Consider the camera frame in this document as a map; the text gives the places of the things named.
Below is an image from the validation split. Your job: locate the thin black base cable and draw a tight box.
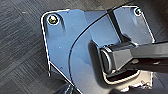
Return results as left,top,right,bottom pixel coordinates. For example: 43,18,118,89
68,1,138,84

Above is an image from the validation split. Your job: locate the black strut under torso limb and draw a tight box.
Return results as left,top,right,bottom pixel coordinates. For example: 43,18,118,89
126,59,168,73

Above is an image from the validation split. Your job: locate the round silver base bolt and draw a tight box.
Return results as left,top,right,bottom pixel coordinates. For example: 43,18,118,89
47,13,61,26
133,7,144,18

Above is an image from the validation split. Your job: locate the thick grey torso limb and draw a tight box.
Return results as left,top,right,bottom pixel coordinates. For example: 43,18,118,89
99,39,168,76

